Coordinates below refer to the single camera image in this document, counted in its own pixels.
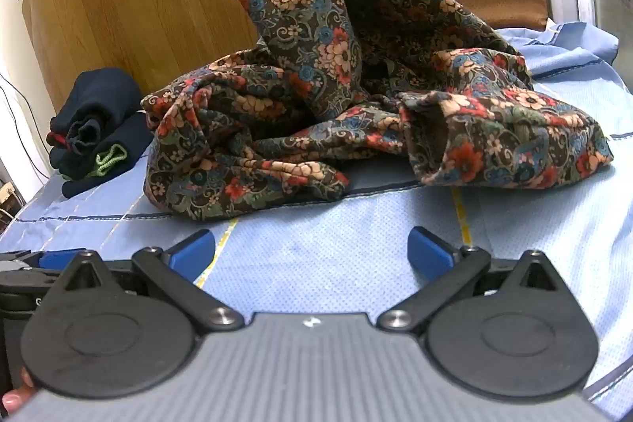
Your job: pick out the floral print garment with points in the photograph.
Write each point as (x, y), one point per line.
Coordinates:
(316, 56)

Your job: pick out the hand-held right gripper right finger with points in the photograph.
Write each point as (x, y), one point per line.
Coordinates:
(429, 254)

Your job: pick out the person's left hand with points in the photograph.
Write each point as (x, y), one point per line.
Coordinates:
(11, 400)

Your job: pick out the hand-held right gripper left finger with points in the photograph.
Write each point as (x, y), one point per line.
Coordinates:
(194, 249)

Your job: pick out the light blue bed sheet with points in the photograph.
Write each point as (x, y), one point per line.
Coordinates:
(321, 244)

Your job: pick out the pile of dark folded clothes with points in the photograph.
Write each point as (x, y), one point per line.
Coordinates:
(99, 95)

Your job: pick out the navy garment with green lining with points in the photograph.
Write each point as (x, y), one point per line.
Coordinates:
(123, 160)

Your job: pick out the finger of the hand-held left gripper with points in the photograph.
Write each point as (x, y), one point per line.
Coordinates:
(55, 260)

